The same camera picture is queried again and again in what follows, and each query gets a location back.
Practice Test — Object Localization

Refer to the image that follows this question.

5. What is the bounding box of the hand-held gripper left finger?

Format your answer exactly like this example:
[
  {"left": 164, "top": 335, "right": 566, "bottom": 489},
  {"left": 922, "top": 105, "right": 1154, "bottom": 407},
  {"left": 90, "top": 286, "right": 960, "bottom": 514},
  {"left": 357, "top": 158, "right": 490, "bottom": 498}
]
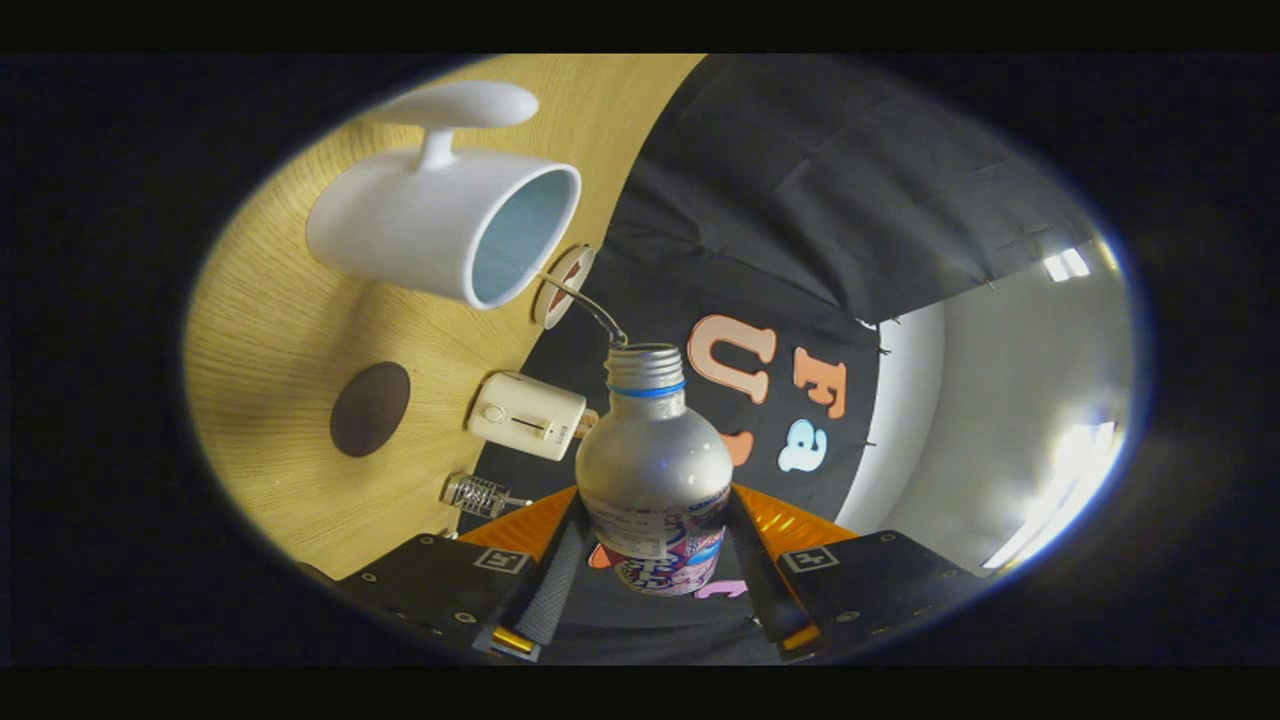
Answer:
[{"left": 335, "top": 485, "right": 591, "bottom": 663}]

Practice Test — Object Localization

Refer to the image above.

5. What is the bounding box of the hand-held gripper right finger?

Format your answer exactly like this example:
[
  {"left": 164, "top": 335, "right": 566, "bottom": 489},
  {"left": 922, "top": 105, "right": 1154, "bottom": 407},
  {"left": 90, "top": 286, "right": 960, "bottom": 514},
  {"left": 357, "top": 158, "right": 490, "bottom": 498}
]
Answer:
[{"left": 725, "top": 485, "right": 986, "bottom": 656}]

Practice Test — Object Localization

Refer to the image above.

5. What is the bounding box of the silver juice bottle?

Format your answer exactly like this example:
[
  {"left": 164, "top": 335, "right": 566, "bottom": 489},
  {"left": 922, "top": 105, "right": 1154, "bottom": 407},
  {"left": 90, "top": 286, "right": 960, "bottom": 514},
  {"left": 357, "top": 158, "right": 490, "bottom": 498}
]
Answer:
[{"left": 576, "top": 343, "right": 734, "bottom": 597}]

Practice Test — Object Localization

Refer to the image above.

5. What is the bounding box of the dark brown round coaster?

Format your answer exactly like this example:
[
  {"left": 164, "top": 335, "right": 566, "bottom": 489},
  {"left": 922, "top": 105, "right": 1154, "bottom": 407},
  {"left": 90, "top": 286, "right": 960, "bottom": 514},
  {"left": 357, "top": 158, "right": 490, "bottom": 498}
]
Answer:
[{"left": 330, "top": 361, "right": 412, "bottom": 459}]

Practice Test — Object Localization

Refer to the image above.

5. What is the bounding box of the white cup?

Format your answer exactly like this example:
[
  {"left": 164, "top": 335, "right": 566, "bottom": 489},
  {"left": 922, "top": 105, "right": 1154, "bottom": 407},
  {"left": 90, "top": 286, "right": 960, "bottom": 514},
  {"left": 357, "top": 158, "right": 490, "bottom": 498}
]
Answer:
[{"left": 306, "top": 81, "right": 583, "bottom": 311}]

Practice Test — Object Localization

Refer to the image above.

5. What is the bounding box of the white toaster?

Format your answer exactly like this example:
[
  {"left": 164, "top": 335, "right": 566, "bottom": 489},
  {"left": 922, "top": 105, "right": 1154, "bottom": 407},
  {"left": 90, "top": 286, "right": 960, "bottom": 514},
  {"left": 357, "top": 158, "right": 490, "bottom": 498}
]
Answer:
[{"left": 467, "top": 371, "right": 588, "bottom": 462}]

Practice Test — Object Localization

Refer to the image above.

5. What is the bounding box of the white plate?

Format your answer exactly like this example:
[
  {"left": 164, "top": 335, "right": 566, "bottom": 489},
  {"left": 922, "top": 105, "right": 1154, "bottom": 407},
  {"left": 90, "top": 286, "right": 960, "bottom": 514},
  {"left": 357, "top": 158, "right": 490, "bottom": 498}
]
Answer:
[{"left": 532, "top": 244, "right": 597, "bottom": 331}]

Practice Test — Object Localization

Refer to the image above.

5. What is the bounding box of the large ceiling light panel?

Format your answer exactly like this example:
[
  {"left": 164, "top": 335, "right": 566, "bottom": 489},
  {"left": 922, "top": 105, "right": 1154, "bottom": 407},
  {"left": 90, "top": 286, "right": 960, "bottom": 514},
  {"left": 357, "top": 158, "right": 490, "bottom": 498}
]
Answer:
[{"left": 985, "top": 420, "right": 1116, "bottom": 571}]

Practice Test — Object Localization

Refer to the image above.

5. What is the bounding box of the wooden table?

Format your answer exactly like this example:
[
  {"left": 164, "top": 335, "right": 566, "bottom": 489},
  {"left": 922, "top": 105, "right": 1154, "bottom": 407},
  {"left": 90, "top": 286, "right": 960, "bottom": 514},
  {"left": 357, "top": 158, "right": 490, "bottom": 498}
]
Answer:
[{"left": 185, "top": 54, "right": 706, "bottom": 581}]

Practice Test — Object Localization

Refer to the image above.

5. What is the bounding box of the narrow ceiling light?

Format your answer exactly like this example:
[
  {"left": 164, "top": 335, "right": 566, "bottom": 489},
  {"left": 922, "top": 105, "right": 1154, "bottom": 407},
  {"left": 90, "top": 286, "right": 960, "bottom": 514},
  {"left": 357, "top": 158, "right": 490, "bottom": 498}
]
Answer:
[{"left": 1040, "top": 247, "right": 1093, "bottom": 284}]

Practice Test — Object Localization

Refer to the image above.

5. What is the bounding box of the metal wire utensil holder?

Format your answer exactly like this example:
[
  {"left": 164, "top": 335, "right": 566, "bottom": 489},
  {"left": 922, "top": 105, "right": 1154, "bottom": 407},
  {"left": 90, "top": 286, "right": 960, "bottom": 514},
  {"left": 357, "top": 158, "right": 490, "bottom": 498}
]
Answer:
[{"left": 440, "top": 473, "right": 534, "bottom": 519}]

